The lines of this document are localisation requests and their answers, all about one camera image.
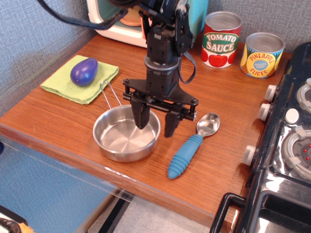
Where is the tomato sauce can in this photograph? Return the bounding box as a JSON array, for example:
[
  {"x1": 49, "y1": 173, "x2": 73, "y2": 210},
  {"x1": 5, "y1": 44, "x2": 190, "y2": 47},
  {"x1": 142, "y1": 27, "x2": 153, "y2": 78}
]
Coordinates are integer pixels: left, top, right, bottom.
[{"x1": 201, "y1": 11, "x2": 242, "y2": 68}]

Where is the white round stove button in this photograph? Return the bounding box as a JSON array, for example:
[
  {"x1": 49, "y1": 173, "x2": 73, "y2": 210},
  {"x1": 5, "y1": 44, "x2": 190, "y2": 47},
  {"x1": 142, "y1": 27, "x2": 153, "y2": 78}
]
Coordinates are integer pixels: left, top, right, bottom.
[{"x1": 284, "y1": 108, "x2": 299, "y2": 124}]

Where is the white stove knob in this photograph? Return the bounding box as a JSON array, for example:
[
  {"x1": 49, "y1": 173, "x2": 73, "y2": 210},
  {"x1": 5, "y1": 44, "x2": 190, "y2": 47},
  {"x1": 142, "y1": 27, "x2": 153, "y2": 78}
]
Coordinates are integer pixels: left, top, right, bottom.
[
  {"x1": 264, "y1": 85, "x2": 277, "y2": 102},
  {"x1": 242, "y1": 145, "x2": 257, "y2": 166},
  {"x1": 258, "y1": 103, "x2": 271, "y2": 121}
]

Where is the white stove knob middle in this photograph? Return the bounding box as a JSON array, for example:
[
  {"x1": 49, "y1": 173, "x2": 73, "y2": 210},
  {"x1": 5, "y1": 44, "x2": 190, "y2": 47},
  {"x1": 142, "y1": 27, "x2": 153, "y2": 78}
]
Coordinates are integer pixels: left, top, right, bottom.
[{"x1": 258, "y1": 103, "x2": 271, "y2": 121}]

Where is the green folded cloth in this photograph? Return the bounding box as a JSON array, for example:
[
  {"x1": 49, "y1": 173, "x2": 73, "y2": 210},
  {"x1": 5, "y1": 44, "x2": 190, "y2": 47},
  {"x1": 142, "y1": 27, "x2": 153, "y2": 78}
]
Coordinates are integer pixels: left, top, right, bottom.
[{"x1": 41, "y1": 55, "x2": 119, "y2": 104}]

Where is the purple toy eggplant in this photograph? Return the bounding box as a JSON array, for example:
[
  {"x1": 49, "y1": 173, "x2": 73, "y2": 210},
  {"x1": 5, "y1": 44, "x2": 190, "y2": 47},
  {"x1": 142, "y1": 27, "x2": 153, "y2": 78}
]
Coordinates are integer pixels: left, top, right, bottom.
[{"x1": 70, "y1": 58, "x2": 99, "y2": 87}]

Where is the black toy stove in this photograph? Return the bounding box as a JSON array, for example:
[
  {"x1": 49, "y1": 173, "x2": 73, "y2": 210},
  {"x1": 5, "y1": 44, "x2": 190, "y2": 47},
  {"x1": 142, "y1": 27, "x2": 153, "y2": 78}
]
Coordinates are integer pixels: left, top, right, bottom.
[{"x1": 210, "y1": 42, "x2": 311, "y2": 233}]

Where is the toy microwave teal and orange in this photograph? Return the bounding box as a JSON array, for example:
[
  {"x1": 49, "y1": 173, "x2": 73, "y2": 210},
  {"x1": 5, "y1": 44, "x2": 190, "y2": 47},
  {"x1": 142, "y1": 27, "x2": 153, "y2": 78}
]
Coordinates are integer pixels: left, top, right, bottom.
[{"x1": 86, "y1": 0, "x2": 208, "y2": 48}]

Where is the stainless steel saucepan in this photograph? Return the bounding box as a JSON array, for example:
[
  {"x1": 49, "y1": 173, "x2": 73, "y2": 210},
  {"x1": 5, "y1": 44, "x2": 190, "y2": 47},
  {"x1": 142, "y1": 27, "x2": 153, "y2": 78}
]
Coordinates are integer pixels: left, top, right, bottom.
[{"x1": 92, "y1": 81, "x2": 161, "y2": 163}]

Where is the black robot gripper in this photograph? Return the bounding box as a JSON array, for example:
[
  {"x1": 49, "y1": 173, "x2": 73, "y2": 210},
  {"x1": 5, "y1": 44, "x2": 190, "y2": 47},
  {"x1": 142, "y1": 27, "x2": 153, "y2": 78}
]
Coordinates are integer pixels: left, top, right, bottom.
[{"x1": 123, "y1": 65, "x2": 199, "y2": 138}]

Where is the white stove knob upper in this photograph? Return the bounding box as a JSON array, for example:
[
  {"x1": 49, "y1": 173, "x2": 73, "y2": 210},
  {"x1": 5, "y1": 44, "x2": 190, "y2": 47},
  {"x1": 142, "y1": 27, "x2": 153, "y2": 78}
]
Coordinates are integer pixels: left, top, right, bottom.
[{"x1": 264, "y1": 85, "x2": 277, "y2": 102}]

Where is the blue handled metal spoon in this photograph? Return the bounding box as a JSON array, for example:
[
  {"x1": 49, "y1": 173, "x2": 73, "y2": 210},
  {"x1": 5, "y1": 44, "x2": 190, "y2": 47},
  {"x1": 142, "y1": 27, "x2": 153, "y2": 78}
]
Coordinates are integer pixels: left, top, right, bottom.
[{"x1": 168, "y1": 113, "x2": 221, "y2": 179}]

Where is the pineapple slices can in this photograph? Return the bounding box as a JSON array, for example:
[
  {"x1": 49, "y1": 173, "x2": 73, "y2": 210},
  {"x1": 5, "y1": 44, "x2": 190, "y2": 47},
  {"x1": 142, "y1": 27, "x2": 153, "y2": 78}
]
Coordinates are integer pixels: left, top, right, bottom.
[{"x1": 240, "y1": 32, "x2": 285, "y2": 79}]

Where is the white stove knob lower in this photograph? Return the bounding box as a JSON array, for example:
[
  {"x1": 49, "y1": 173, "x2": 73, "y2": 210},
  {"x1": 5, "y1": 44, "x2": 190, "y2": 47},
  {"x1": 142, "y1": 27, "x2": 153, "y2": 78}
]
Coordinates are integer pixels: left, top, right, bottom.
[{"x1": 242, "y1": 145, "x2": 257, "y2": 166}]

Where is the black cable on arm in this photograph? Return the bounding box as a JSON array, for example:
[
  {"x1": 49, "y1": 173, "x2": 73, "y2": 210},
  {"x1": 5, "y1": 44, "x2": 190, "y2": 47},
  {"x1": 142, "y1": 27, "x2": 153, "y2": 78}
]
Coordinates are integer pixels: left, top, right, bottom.
[{"x1": 36, "y1": 0, "x2": 197, "y2": 85}]

